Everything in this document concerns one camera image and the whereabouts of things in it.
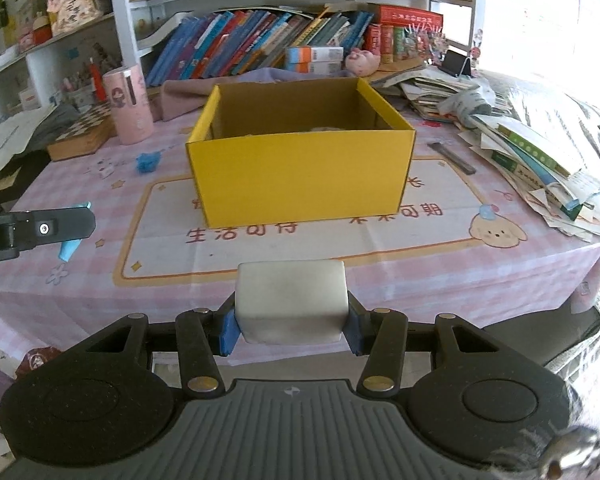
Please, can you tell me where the orange white small box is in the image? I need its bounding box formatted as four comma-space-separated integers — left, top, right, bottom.
286, 46, 344, 62
286, 61, 343, 75

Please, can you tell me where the wooden chessboard box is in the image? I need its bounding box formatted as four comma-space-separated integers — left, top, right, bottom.
46, 102, 116, 162

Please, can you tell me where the blurry metal clasp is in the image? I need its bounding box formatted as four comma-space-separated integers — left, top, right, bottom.
542, 425, 600, 480

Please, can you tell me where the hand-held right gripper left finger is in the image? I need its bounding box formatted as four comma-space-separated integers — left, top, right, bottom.
82, 294, 239, 397

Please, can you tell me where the pile of papers and books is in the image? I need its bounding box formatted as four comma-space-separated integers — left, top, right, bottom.
380, 67, 600, 238

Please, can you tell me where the pink cartoon cylinder container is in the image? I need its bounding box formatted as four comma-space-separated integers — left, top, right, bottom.
102, 65, 155, 146

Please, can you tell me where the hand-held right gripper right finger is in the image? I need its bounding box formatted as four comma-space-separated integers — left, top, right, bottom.
344, 294, 506, 396

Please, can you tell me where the red thick lying book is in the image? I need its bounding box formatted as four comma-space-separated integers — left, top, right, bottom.
375, 5, 444, 28

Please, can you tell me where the red standing dictionary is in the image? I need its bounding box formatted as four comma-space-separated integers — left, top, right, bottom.
364, 23, 396, 58

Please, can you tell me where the yellow cardboard box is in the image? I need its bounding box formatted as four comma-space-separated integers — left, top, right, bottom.
185, 77, 417, 229

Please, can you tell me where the white wooden bookshelf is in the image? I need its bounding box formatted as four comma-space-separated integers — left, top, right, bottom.
0, 0, 481, 126

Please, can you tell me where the row of colourful books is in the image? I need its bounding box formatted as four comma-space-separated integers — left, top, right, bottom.
145, 7, 376, 86

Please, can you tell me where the small blue toy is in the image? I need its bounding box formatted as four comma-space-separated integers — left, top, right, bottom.
136, 151, 162, 175

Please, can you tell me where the grey metal bar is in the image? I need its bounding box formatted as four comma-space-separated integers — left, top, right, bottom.
427, 141, 477, 176

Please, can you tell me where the pink white figurine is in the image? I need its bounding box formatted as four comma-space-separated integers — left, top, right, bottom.
47, 0, 106, 36

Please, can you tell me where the dark grey cloth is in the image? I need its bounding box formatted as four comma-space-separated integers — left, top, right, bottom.
30, 102, 81, 151

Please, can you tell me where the white power adapter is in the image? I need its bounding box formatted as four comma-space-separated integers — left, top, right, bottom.
234, 260, 351, 345

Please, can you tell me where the pink pig plush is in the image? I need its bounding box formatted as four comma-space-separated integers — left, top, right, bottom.
344, 47, 381, 73

